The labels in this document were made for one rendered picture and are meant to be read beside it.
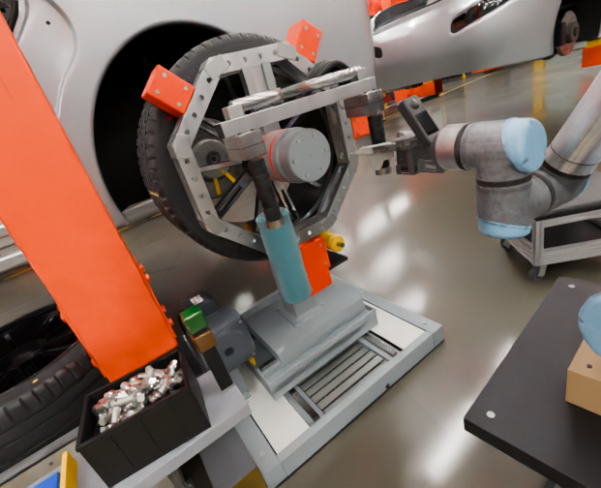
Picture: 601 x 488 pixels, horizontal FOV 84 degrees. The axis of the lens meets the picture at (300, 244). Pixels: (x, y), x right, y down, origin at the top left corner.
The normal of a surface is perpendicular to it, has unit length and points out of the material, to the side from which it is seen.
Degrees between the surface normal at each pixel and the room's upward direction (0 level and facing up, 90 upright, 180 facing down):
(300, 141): 90
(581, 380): 90
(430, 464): 0
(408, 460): 0
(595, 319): 94
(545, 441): 0
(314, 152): 90
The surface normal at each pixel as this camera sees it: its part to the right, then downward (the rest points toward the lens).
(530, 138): 0.51, 0.13
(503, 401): -0.26, -0.88
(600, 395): -0.73, 0.45
